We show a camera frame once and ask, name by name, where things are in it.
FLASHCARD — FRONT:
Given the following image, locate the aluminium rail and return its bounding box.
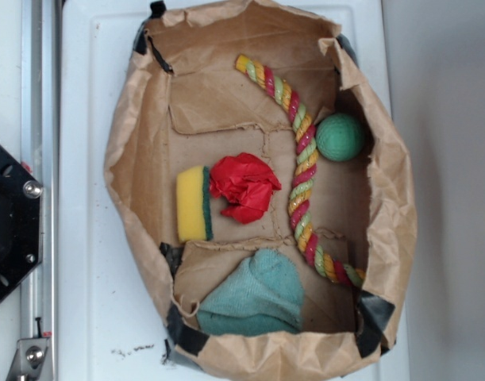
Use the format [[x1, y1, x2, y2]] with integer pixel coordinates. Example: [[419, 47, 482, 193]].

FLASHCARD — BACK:
[[21, 1, 63, 380]]

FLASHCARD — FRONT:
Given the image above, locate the crumpled red paper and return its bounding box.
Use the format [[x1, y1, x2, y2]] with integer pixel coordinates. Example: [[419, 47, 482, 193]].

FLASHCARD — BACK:
[[210, 152, 282, 224]]

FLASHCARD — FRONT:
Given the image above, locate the multicolour rope toy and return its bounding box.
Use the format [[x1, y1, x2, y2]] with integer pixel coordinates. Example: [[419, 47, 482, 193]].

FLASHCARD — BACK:
[[235, 54, 366, 288]]

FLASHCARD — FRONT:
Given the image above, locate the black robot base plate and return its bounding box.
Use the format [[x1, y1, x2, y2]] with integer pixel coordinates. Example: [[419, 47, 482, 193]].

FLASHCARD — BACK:
[[0, 145, 43, 303]]

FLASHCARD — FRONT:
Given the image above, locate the metal corner bracket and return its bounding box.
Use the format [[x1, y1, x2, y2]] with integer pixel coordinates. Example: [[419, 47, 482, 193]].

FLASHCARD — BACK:
[[6, 337, 53, 381]]

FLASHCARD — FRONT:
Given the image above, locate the teal cloth towel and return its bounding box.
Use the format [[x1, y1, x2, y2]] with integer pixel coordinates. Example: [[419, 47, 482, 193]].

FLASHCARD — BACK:
[[196, 248, 304, 337]]

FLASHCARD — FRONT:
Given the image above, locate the brown paper bag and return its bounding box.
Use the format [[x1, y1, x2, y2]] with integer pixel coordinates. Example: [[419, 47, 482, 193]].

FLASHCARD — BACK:
[[104, 1, 417, 380]]

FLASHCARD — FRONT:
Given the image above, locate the green rubber ball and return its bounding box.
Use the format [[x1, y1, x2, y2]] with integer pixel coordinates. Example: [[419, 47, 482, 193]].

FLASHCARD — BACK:
[[316, 114, 365, 162]]

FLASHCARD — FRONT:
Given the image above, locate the yellow green sponge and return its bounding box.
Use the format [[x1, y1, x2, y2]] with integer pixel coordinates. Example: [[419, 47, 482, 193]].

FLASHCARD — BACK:
[[176, 166, 214, 242]]

